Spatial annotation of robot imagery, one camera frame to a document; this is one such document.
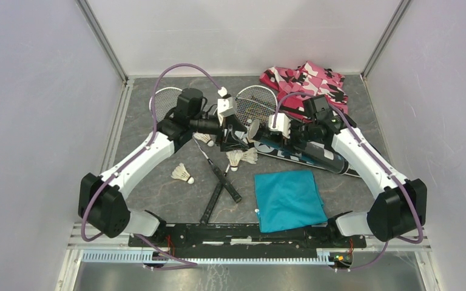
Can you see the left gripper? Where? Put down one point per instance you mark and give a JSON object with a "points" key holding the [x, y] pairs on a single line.
{"points": [[230, 142]]}

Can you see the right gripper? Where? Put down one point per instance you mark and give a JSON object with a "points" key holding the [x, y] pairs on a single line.
{"points": [[294, 123]]}

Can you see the shuttlecock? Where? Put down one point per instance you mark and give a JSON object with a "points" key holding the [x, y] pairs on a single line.
{"points": [[250, 156], [181, 173], [234, 158], [205, 138]]}

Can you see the black shuttlecock tube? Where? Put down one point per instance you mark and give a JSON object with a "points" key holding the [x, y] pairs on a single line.
{"points": [[310, 152]]}

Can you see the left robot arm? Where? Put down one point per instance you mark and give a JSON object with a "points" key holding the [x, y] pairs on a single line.
{"points": [[102, 198]]}

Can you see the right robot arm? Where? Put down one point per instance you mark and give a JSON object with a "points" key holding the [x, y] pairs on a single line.
{"points": [[398, 210]]}

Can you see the right badminton racket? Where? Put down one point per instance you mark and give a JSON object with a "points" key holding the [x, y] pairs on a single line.
{"points": [[253, 102]]}

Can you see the badminton racket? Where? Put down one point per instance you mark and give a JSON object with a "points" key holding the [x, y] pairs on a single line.
{"points": [[217, 176], [253, 102]]}

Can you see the left badminton racket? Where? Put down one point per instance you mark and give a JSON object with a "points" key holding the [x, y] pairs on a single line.
{"points": [[217, 176]]}

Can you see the black racket cover bag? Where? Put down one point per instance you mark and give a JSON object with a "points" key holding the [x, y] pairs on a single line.
{"points": [[329, 127]]}

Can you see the pink camouflage bag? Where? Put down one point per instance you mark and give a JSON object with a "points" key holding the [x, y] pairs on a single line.
{"points": [[308, 78]]}

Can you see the teal folded cloth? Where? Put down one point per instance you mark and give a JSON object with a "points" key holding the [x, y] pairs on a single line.
{"points": [[288, 200]]}

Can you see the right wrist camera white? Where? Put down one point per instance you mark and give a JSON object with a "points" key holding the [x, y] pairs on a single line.
{"points": [[280, 123]]}

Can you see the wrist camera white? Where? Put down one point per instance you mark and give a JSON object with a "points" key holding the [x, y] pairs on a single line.
{"points": [[280, 123], [226, 105]]}

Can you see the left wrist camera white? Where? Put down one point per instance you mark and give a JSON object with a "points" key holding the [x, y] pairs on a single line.
{"points": [[226, 105]]}

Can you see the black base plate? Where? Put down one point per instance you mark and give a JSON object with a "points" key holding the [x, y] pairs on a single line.
{"points": [[238, 241]]}

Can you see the slotted cable duct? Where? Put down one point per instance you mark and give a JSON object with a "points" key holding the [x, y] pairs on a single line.
{"points": [[152, 257]]}

